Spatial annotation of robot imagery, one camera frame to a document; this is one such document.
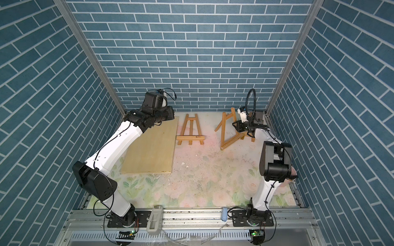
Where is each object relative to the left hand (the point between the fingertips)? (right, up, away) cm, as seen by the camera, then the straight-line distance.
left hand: (178, 111), depth 79 cm
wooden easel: (+5, -15, +23) cm, 28 cm away
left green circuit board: (-23, -60, -7) cm, 65 cm away
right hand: (+35, -6, +19) cm, 41 cm away
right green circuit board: (+40, -59, -7) cm, 71 cm away
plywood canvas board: (-18, -24, +18) cm, 35 cm away
